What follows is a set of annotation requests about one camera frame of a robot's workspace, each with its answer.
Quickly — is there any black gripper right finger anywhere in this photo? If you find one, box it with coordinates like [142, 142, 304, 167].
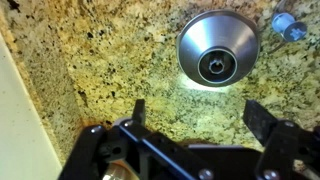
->
[242, 99, 320, 180]

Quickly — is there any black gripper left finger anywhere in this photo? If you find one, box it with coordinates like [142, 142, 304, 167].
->
[58, 98, 215, 180]

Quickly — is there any blue hub processor blade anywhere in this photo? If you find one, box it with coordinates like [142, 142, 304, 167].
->
[266, 0, 308, 54]

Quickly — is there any grey metallic food processor lid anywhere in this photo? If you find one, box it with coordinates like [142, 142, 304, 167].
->
[175, 9, 262, 88]

